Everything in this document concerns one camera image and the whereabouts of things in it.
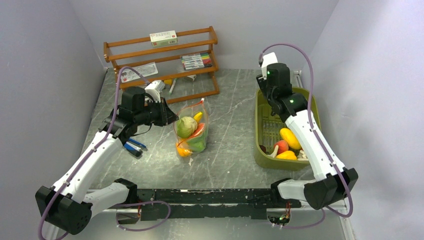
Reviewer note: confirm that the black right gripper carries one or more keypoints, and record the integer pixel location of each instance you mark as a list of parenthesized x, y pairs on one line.
[(263, 84)]

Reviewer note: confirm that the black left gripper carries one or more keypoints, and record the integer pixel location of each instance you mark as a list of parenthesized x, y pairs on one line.
[(166, 115)]

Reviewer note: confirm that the clear zip bag orange zipper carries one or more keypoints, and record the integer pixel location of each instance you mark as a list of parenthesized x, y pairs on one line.
[(191, 110)]

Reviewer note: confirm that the yellow toy banana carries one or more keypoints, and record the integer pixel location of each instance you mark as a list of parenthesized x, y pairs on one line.
[(198, 116)]

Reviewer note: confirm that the pink toy watermelon slice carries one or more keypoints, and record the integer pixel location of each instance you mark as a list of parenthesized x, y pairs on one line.
[(201, 127)]

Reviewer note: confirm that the orange toy bell pepper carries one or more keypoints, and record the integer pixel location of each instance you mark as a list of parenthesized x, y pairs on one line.
[(183, 152)]

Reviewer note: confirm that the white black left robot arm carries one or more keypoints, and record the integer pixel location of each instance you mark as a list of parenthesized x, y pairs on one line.
[(66, 204)]

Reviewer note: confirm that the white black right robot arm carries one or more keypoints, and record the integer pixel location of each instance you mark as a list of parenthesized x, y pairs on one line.
[(332, 180)]

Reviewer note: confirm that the green capped white marker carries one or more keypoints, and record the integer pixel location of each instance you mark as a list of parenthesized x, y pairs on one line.
[(172, 86)]

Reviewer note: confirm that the olive green plastic bin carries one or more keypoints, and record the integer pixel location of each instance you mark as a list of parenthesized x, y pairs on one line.
[(267, 132)]

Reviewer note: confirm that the blue black stapler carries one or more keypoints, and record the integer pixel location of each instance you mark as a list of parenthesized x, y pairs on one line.
[(135, 148)]

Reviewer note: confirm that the wooden three-tier shelf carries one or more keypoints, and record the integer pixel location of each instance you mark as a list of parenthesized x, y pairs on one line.
[(168, 59)]

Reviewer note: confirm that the coloured marker pen pack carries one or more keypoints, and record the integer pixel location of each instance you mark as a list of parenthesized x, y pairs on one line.
[(196, 61)]

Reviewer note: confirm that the dark red toy date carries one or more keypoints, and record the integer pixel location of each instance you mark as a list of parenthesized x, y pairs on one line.
[(263, 149)]

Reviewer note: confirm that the red orange toy peach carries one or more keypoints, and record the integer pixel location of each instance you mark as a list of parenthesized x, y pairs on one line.
[(283, 146)]

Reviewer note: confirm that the yellow toy lemon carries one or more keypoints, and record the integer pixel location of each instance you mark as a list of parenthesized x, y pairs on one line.
[(288, 136)]

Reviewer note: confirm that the white toy mushroom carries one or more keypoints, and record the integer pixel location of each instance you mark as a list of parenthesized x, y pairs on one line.
[(274, 153)]

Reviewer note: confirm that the yellow toy mango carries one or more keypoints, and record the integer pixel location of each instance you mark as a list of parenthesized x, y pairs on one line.
[(287, 155)]

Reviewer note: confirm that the green white box top shelf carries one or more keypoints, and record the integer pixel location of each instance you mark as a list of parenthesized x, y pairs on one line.
[(163, 39)]

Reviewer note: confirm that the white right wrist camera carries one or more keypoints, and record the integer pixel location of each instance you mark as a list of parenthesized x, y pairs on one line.
[(264, 61)]

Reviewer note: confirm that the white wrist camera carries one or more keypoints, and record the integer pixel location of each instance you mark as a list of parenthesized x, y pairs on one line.
[(264, 61), (154, 89)]

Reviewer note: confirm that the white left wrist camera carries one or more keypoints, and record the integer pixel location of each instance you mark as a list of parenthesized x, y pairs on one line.
[(154, 89)]

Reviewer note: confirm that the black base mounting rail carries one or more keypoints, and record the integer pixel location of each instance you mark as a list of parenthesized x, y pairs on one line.
[(207, 203)]

